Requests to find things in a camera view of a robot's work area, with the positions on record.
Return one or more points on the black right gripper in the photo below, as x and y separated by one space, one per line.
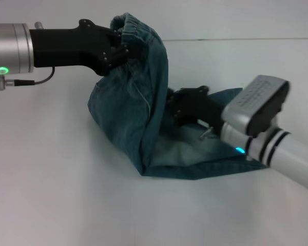
200 105

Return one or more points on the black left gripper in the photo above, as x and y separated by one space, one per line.
66 48

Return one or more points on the blue denim shorts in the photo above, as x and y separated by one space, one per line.
133 110

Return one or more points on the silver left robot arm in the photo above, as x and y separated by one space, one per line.
10 48

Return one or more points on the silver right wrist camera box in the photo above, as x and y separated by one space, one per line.
254 102

